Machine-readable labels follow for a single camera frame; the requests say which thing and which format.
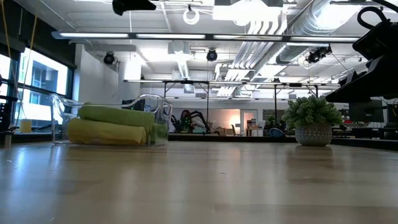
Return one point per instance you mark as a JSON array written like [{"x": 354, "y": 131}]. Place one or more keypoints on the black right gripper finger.
[{"x": 373, "y": 84}]

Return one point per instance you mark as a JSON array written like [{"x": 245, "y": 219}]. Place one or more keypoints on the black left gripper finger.
[{"x": 133, "y": 4}]

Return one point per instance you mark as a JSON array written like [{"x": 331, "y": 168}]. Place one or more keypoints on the fluffy green microfiber towel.
[{"x": 116, "y": 115}]

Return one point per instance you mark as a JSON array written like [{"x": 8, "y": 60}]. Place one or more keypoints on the yellow microfiber towel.
[{"x": 105, "y": 132}]

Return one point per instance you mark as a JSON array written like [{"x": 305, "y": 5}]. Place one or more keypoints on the background black robot arm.
[{"x": 200, "y": 119}]

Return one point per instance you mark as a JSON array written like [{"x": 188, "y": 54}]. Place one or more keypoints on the clear plastic basket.
[{"x": 59, "y": 109}]

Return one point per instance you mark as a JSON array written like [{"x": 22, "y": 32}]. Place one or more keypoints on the black computer monitor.
[
  {"x": 133, "y": 105},
  {"x": 367, "y": 111}
]

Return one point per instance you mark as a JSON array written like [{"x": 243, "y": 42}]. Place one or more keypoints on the green artificial potted plant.
[{"x": 311, "y": 113}]

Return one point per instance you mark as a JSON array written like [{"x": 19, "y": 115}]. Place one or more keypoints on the long ceiling light bar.
[{"x": 202, "y": 36}]

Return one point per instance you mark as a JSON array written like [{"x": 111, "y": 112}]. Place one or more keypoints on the dark blue round object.
[{"x": 276, "y": 133}]

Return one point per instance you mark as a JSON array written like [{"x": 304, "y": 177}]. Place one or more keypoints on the large window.
[{"x": 43, "y": 74}]

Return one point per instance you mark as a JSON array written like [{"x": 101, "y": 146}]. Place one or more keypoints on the person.
[{"x": 186, "y": 119}]

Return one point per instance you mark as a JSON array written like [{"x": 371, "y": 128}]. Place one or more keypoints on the brown office chair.
[{"x": 233, "y": 129}]

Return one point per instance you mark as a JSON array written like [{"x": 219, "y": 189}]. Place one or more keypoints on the yellow cylindrical container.
[{"x": 25, "y": 126}]

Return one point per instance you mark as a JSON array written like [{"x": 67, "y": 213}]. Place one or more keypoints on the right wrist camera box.
[{"x": 377, "y": 40}]

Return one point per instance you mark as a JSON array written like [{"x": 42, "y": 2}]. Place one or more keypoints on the black round ceiling camera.
[
  {"x": 109, "y": 58},
  {"x": 211, "y": 55}
]

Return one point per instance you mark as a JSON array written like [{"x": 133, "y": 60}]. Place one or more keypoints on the black hanging camera rig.
[{"x": 318, "y": 54}]

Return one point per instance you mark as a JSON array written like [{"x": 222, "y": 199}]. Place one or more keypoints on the black gantry frame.
[{"x": 275, "y": 102}]

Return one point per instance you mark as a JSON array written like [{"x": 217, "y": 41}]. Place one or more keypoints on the black aluminium table frame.
[{"x": 233, "y": 137}]

